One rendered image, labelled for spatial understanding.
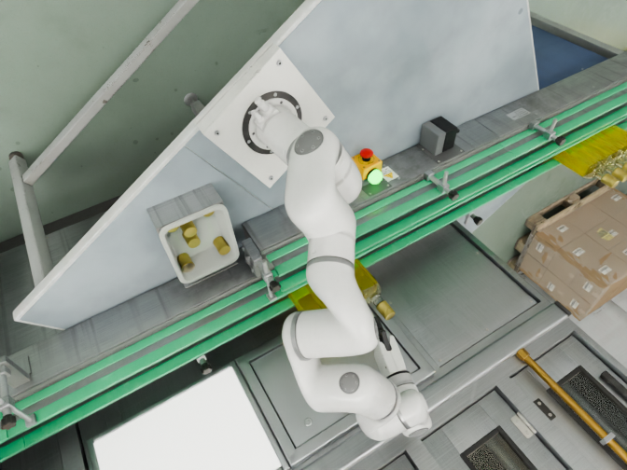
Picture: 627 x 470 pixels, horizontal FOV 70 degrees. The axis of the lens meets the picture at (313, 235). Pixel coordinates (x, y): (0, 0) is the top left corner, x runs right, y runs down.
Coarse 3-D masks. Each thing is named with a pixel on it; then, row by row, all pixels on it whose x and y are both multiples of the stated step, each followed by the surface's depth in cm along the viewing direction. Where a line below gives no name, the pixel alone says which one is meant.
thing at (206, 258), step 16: (208, 208) 108; (224, 208) 110; (176, 224) 105; (208, 224) 120; (224, 224) 116; (160, 240) 106; (176, 240) 118; (208, 240) 124; (176, 256) 122; (192, 256) 125; (208, 256) 125; (224, 256) 125; (176, 272) 116; (192, 272) 122; (208, 272) 122
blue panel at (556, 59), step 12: (540, 36) 197; (552, 36) 196; (540, 48) 190; (552, 48) 189; (564, 48) 189; (576, 48) 188; (540, 60) 184; (552, 60) 183; (564, 60) 183; (576, 60) 182; (588, 60) 182; (600, 60) 182; (540, 72) 178; (552, 72) 177; (564, 72) 177; (576, 72) 176; (540, 84) 172
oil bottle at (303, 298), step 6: (300, 288) 129; (306, 288) 129; (288, 294) 131; (294, 294) 128; (300, 294) 127; (306, 294) 127; (312, 294) 127; (294, 300) 128; (300, 300) 126; (306, 300) 126; (312, 300) 126; (318, 300) 126; (300, 306) 125; (306, 306) 125; (312, 306) 125; (318, 306) 125
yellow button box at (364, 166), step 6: (354, 156) 136; (360, 156) 135; (372, 156) 135; (360, 162) 133; (366, 162) 133; (372, 162) 133; (378, 162) 133; (360, 168) 132; (366, 168) 132; (372, 168) 133; (378, 168) 134; (366, 174) 133; (366, 180) 135
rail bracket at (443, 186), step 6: (426, 174) 138; (432, 174) 138; (444, 174) 131; (426, 180) 139; (432, 180) 137; (438, 180) 136; (444, 180) 133; (438, 186) 135; (444, 186) 134; (444, 192) 135; (450, 192) 133; (456, 192) 132; (450, 198) 132; (456, 198) 133
